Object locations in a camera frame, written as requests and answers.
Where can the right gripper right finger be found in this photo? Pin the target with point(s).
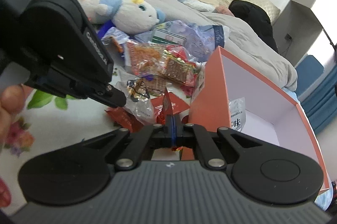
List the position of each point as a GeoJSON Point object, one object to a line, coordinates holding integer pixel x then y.
{"type": "Point", "coordinates": [197, 138]}

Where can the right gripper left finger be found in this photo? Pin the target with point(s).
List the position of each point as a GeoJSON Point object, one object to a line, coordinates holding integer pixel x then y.
{"type": "Point", "coordinates": [132, 148]}

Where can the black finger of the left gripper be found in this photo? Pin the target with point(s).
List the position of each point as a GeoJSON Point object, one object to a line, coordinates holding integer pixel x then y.
{"type": "Point", "coordinates": [107, 95]}

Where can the black sesame paste packet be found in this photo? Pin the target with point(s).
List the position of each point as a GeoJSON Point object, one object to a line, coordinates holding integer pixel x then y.
{"type": "Point", "coordinates": [138, 101]}

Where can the white snack packet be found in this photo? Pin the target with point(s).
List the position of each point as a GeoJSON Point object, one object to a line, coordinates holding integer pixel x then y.
{"type": "Point", "coordinates": [237, 109]}

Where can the shiny red foil packet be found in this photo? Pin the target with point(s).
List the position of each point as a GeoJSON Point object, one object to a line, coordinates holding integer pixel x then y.
{"type": "Point", "coordinates": [168, 104]}

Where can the person's left hand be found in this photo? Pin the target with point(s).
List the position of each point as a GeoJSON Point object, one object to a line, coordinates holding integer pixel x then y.
{"type": "Point", "coordinates": [12, 102]}

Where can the long red snack packet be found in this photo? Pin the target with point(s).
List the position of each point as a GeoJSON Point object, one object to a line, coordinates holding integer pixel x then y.
{"type": "Point", "coordinates": [126, 120]}

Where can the brown jerky packet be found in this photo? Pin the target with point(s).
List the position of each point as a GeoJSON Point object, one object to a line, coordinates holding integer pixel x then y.
{"type": "Point", "coordinates": [177, 67]}
{"type": "Point", "coordinates": [155, 85]}

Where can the orange dried meat packet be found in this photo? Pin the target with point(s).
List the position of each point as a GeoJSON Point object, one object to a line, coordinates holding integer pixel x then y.
{"type": "Point", "coordinates": [143, 59]}

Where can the blue white snack wrapper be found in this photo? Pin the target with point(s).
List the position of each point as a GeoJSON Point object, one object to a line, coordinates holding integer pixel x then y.
{"type": "Point", "coordinates": [115, 37]}

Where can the orange storage box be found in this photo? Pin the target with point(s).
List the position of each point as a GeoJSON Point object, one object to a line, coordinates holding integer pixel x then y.
{"type": "Point", "coordinates": [271, 114]}

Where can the white blue plush toy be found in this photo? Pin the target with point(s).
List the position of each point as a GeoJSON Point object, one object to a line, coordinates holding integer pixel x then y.
{"type": "Point", "coordinates": [129, 16]}

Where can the grey duvet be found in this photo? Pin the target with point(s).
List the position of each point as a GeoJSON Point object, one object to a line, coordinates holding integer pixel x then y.
{"type": "Point", "coordinates": [243, 42]}

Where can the blue curtain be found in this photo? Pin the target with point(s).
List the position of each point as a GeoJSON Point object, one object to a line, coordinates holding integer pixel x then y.
{"type": "Point", "coordinates": [320, 105]}

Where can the black clothing on bed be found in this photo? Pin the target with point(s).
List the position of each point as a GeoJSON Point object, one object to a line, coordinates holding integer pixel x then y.
{"type": "Point", "coordinates": [257, 19]}

